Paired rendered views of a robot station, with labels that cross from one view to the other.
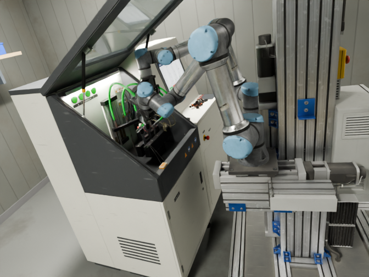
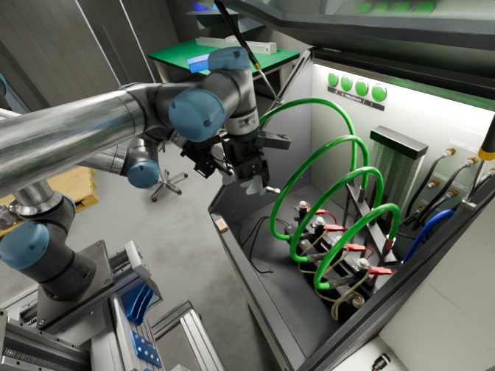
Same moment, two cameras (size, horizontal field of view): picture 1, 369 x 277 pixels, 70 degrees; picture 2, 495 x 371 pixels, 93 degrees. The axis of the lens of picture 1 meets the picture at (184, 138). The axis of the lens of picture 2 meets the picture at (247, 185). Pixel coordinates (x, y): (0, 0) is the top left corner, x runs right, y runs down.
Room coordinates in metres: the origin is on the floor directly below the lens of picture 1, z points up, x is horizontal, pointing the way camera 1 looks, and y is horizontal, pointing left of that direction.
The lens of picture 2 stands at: (1.88, -0.19, 1.69)
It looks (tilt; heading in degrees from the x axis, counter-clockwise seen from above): 41 degrees down; 136
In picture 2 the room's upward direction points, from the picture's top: 13 degrees counter-clockwise
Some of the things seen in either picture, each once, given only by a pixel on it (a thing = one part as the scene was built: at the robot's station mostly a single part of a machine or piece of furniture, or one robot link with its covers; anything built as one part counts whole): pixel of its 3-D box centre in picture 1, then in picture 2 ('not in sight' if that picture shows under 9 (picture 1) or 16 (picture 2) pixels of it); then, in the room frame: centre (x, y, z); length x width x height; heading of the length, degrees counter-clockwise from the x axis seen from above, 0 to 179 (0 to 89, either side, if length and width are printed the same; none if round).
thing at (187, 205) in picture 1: (191, 209); (261, 321); (1.53, 0.04, 0.44); 0.65 x 0.02 x 0.68; 154
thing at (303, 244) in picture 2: (155, 144); (325, 267); (1.75, 0.22, 0.91); 0.34 x 0.10 x 0.15; 154
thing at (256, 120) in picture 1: (250, 128); (36, 249); (1.09, -0.31, 1.20); 0.13 x 0.12 x 0.14; 145
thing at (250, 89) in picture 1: (250, 94); not in sight; (1.58, -0.46, 1.20); 0.13 x 0.12 x 0.14; 13
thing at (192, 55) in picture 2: not in sight; (211, 79); (-1.13, 2.52, 0.52); 2.95 x 1.13 x 1.04; 162
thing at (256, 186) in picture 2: not in sight; (255, 188); (1.57, 0.14, 1.27); 0.06 x 0.03 x 0.09; 64
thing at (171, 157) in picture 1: (179, 158); (250, 279); (1.54, 0.06, 0.87); 0.62 x 0.04 x 0.16; 154
